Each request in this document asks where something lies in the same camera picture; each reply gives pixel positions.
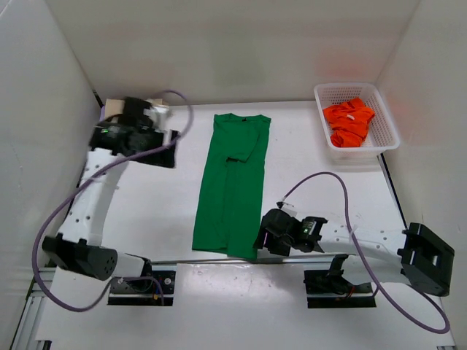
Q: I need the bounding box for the white plastic basket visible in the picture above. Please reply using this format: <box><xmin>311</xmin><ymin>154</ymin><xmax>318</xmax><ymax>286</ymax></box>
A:
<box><xmin>314</xmin><ymin>82</ymin><xmax>400</xmax><ymax>166</ymax></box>

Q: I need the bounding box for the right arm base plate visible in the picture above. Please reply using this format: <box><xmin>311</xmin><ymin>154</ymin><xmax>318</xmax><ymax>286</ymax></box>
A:
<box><xmin>304</xmin><ymin>270</ymin><xmax>377</xmax><ymax>309</ymax></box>

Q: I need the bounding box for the green t shirt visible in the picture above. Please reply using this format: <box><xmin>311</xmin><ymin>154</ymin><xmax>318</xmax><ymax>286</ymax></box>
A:
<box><xmin>192</xmin><ymin>114</ymin><xmax>271</xmax><ymax>260</ymax></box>

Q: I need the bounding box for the aluminium table edge rail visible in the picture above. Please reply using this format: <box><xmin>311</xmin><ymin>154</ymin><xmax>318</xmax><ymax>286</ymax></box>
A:
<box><xmin>75</xmin><ymin>161</ymin><xmax>89</xmax><ymax>198</ymax></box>

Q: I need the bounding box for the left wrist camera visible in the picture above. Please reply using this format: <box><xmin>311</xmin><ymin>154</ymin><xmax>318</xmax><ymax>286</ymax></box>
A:
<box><xmin>118</xmin><ymin>97</ymin><xmax>171</xmax><ymax>131</ymax></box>

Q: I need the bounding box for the white front cover board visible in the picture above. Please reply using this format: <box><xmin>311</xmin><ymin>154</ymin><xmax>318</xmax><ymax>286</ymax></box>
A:
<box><xmin>36</xmin><ymin>264</ymin><xmax>454</xmax><ymax>349</ymax></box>

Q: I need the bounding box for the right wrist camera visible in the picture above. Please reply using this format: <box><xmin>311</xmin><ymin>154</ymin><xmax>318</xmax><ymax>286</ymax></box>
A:
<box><xmin>260</xmin><ymin>201</ymin><xmax>298</xmax><ymax>236</ymax></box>

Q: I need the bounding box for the beige t shirt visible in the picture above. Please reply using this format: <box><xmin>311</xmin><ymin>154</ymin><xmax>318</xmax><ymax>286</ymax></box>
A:
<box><xmin>104</xmin><ymin>98</ymin><xmax>166</xmax><ymax>118</ymax></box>

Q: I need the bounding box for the orange t shirt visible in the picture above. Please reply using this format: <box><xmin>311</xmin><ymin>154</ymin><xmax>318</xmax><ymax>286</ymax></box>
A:
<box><xmin>323</xmin><ymin>98</ymin><xmax>375</xmax><ymax>148</ymax></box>

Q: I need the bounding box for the purple t shirt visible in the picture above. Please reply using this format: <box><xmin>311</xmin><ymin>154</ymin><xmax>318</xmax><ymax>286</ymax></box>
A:
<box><xmin>99</xmin><ymin>106</ymin><xmax>105</xmax><ymax>121</ymax></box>

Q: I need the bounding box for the aluminium front rail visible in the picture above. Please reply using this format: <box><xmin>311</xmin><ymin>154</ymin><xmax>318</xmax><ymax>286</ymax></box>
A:
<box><xmin>147</xmin><ymin>251</ymin><xmax>340</xmax><ymax>266</ymax></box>

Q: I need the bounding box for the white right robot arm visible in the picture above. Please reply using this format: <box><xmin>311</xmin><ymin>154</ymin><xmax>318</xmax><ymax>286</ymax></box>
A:
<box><xmin>253</xmin><ymin>209</ymin><xmax>455</xmax><ymax>297</ymax></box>

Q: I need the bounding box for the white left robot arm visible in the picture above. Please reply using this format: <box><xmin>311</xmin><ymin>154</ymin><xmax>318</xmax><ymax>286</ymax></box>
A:
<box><xmin>42</xmin><ymin>122</ymin><xmax>179</xmax><ymax>292</ymax></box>

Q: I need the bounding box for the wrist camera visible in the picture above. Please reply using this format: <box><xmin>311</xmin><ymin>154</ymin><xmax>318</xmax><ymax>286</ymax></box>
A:
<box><xmin>118</xmin><ymin>97</ymin><xmax>171</xmax><ymax>131</ymax></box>
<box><xmin>260</xmin><ymin>201</ymin><xmax>298</xmax><ymax>236</ymax></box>

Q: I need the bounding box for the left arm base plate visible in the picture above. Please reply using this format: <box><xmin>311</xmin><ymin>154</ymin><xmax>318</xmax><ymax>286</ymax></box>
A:
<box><xmin>107</xmin><ymin>265</ymin><xmax>177</xmax><ymax>306</ymax></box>

